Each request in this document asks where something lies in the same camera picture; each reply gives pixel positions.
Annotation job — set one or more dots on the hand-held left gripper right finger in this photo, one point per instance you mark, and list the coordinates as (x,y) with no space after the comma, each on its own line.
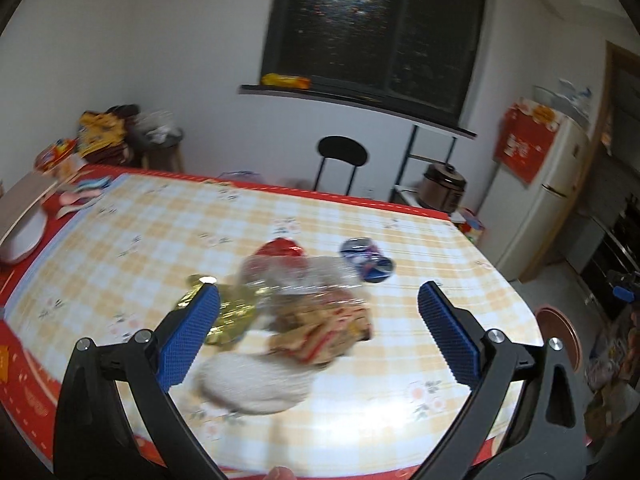
(450,340)

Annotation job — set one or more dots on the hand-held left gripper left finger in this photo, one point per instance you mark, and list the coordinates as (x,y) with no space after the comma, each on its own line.
(187,340)

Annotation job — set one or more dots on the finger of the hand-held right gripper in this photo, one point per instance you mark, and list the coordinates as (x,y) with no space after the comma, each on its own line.
(625,293)
(622,277)

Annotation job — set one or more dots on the gold foil wrapper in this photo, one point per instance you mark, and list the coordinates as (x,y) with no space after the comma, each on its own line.
(235,310)

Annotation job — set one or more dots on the brown trash bin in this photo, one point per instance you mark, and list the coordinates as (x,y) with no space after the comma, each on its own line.
(560,340)

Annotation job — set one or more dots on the white foam net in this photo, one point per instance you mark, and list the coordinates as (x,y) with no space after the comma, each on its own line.
(255,385)

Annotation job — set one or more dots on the crushed blue can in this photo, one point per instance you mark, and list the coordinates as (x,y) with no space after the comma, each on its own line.
(367,260)

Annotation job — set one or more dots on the red wrapper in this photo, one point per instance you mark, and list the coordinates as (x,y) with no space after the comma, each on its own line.
(277,250)

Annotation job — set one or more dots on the brown snack packets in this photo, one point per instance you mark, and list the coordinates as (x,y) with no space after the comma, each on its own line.
(320,330)

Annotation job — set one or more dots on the person's left hand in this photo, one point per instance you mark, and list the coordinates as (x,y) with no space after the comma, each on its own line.
(281,474)

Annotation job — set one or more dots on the cream fridge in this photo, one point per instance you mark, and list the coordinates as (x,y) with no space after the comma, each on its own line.
(545,210)

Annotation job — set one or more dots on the yellow checked tablecloth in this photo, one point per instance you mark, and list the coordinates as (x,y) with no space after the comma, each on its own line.
(150,240)

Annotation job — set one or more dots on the colourful shopping bag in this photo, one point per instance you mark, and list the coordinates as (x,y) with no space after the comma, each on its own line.
(472,227)

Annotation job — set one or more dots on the brown pressure cooker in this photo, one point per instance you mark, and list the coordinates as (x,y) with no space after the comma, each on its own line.
(442,190)

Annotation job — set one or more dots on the red printed cloth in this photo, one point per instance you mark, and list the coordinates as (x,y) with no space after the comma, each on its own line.
(525,145)

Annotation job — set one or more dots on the clear lidded food container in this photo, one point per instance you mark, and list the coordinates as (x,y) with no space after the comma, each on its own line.
(239,176)

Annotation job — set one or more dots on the wooden stool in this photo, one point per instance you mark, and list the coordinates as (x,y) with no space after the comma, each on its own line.
(167,157)

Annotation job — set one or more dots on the black metal rack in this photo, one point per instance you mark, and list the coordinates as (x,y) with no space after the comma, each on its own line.
(407,160)

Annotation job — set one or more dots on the clear plastic bags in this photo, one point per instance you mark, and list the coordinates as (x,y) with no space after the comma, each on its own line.
(570,97)

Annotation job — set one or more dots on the white bowl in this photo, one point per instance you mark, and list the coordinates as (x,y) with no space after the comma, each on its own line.
(22,240)

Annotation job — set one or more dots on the black bucket with plastic bags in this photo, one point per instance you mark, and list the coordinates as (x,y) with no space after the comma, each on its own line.
(157,127)

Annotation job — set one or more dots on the black round-back chair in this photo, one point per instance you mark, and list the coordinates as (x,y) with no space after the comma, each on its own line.
(342,150)

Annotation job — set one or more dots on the yellow snack bags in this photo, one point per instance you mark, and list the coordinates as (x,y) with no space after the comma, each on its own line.
(100,132)

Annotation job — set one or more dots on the orange snack packet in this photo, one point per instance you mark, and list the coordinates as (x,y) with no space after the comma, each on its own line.
(55,155)

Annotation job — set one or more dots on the black windowsill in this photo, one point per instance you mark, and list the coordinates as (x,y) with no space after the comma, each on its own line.
(350,99)

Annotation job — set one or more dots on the yellow snack packet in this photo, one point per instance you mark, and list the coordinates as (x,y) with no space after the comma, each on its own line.
(285,81)

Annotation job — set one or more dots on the dark sliding window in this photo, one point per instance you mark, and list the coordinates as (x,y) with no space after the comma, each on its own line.
(375,35)

